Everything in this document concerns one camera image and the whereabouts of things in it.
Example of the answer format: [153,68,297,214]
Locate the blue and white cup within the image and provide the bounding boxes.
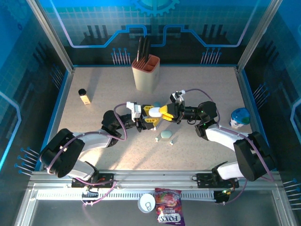
[230,107,251,129]

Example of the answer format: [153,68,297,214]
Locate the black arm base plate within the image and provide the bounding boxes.
[196,173,240,189]
[71,172,115,188]

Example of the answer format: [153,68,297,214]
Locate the purple candy bag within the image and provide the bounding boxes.
[154,187,186,226]

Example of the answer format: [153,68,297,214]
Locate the aluminium frame post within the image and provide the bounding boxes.
[25,0,75,73]
[236,0,282,73]

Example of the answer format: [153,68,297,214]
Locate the white slotted cable duct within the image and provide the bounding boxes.
[36,190,216,201]

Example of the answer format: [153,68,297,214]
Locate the aluminium frame rail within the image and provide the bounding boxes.
[28,169,283,189]

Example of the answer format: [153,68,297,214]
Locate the beige knife block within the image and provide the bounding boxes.
[131,54,161,94]

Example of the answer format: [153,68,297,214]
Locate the black knife handle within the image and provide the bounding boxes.
[137,37,143,62]
[145,37,151,61]
[142,35,148,63]

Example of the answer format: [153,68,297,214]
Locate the small bottle with black cap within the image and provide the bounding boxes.
[78,88,91,105]

